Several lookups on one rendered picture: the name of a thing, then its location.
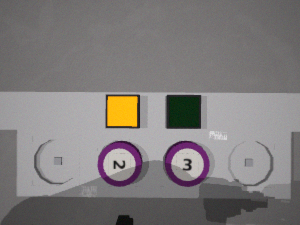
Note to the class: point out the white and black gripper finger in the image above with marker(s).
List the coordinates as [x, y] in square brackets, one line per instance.
[124, 220]

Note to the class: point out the light grey tray panel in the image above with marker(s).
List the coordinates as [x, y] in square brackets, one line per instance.
[60, 136]

